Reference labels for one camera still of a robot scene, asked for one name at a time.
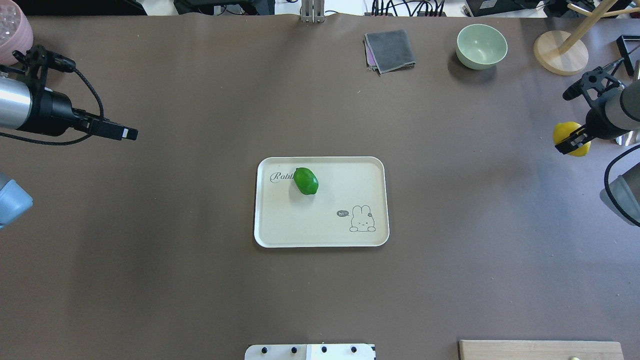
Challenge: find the pink bowl with ice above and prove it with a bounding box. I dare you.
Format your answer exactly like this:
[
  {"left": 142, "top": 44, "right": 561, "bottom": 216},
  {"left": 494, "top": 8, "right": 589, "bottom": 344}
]
[{"left": 0, "top": 0, "right": 34, "bottom": 66}]

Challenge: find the aluminium frame post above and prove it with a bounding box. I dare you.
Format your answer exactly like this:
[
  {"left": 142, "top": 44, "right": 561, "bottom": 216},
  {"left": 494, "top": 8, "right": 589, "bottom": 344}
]
[{"left": 300, "top": 0, "right": 326, "bottom": 24}]

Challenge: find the cream rabbit tray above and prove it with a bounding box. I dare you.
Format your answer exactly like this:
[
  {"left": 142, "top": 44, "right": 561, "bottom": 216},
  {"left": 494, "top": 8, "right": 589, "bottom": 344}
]
[{"left": 253, "top": 156, "right": 390, "bottom": 248}]

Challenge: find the grey folded cloth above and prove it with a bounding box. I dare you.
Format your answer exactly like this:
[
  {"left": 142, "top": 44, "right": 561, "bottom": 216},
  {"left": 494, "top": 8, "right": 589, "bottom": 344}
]
[{"left": 363, "top": 29, "right": 416, "bottom": 75}]

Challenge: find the metal scoop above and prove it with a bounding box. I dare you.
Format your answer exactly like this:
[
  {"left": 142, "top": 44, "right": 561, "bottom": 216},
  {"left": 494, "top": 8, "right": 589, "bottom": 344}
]
[{"left": 614, "top": 59, "right": 640, "bottom": 147}]

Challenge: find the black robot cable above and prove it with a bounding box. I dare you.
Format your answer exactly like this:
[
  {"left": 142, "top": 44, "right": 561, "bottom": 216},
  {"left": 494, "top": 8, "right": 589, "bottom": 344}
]
[{"left": 0, "top": 67, "right": 106, "bottom": 147}]

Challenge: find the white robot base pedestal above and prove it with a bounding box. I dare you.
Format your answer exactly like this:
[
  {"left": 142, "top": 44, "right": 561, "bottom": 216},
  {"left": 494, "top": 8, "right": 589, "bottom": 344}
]
[{"left": 244, "top": 342, "right": 377, "bottom": 360}]

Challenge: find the yellow lemon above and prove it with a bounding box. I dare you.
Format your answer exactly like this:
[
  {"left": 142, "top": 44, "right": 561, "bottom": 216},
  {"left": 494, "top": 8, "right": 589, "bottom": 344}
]
[{"left": 552, "top": 121, "right": 591, "bottom": 157}]

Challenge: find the green lime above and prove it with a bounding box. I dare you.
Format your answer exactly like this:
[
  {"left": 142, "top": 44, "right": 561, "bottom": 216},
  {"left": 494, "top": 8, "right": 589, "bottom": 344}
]
[{"left": 294, "top": 167, "right": 319, "bottom": 196}]

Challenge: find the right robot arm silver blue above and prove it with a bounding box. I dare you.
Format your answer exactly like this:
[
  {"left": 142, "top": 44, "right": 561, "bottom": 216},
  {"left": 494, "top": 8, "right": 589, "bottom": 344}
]
[{"left": 552, "top": 58, "right": 640, "bottom": 227}]

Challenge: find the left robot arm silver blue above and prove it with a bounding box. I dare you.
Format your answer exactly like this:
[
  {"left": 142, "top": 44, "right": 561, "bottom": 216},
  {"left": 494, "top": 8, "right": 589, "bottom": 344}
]
[{"left": 0, "top": 44, "right": 138, "bottom": 146}]

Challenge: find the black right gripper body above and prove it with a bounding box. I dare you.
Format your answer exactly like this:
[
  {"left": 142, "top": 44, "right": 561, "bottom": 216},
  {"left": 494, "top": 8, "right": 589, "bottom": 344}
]
[{"left": 562, "top": 58, "right": 626, "bottom": 140}]

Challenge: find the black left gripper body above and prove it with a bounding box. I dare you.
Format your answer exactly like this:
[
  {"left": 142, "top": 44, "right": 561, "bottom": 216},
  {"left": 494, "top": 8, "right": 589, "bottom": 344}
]
[{"left": 13, "top": 45, "right": 101, "bottom": 137}]

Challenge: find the wooden cup stand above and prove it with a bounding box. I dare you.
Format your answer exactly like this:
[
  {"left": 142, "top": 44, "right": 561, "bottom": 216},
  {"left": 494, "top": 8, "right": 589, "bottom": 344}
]
[{"left": 533, "top": 0, "right": 640, "bottom": 76}]

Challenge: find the wooden cutting board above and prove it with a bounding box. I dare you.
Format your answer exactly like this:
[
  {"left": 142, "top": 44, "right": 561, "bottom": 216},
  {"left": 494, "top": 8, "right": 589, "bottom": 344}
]
[{"left": 458, "top": 340, "right": 624, "bottom": 360}]

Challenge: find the green bowl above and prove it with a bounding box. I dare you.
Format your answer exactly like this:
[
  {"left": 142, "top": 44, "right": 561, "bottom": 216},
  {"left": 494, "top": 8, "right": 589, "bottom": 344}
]
[{"left": 455, "top": 23, "right": 508, "bottom": 71}]

